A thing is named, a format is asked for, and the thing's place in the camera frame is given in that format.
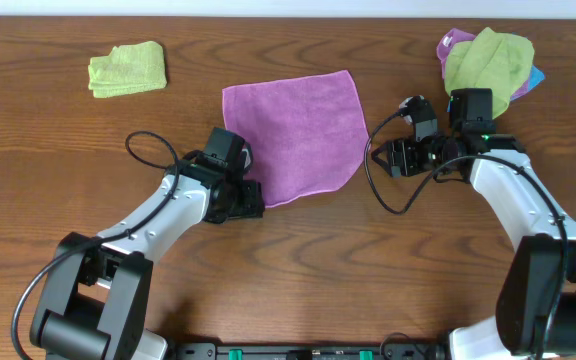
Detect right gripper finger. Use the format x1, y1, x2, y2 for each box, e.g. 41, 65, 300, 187
371, 141, 391, 161
373, 158, 401, 178

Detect purple microfibre cloth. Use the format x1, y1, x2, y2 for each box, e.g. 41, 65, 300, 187
222, 70, 368, 208

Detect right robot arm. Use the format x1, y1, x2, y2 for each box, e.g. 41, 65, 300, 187
364, 88, 576, 359

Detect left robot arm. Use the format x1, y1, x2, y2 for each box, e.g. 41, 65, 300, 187
29, 128, 264, 360

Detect crumpled olive green cloth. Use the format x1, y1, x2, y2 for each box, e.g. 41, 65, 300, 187
444, 28, 510, 93

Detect folded light green cloth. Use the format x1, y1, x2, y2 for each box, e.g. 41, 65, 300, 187
88, 41, 167, 98

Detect blue cloth under pile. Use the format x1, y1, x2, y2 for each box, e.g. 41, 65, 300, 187
475, 66, 545, 117

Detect right black cable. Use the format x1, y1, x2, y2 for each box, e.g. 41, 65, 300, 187
363, 111, 569, 360

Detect black cable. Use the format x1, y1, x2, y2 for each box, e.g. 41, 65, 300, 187
10, 130, 201, 360
363, 111, 569, 360

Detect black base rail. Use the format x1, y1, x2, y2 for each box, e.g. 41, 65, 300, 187
168, 342, 451, 360

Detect left black cable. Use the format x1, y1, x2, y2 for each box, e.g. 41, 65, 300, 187
10, 130, 201, 360

